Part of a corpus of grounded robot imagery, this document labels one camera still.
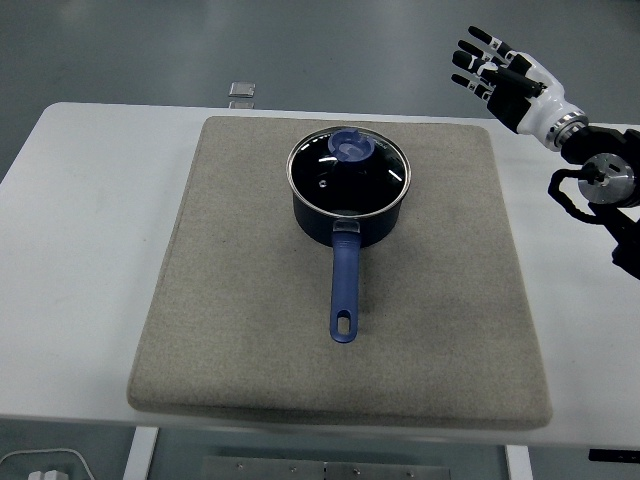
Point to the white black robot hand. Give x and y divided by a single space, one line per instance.
542 97

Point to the glass pot lid blue knob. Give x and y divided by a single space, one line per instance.
350 147

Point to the silver floor socket plate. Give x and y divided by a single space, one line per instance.
242 89
241 104

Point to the black label strip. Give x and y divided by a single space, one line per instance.
614 455

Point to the white table leg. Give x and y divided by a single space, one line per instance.
518 465
140 455

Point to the beige fabric mat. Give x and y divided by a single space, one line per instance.
225 300

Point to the grey metal plate with screws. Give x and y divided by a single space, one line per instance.
325 470

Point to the white power plug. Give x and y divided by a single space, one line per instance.
47 475

